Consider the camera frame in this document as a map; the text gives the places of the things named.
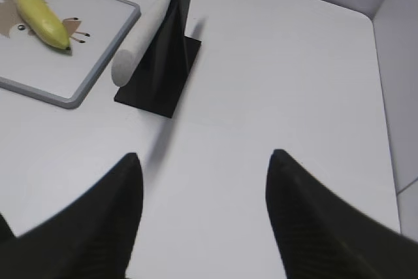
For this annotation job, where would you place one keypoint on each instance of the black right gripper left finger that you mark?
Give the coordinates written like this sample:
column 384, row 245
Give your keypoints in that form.
column 91, row 238

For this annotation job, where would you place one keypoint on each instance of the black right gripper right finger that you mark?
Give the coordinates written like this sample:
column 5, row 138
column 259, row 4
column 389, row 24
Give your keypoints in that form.
column 319, row 235

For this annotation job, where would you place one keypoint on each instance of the white handled kitchen knife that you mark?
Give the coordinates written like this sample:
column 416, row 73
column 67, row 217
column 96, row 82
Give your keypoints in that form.
column 137, row 41

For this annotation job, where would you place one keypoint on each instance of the yellow plastic banana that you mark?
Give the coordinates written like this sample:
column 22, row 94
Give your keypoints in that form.
column 44, row 23

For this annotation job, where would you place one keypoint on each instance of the black knife stand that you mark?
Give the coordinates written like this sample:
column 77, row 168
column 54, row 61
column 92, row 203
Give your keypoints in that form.
column 158, row 81

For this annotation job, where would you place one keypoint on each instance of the white deer cutting board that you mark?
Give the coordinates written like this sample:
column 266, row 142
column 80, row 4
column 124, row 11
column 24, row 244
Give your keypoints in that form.
column 32, row 68

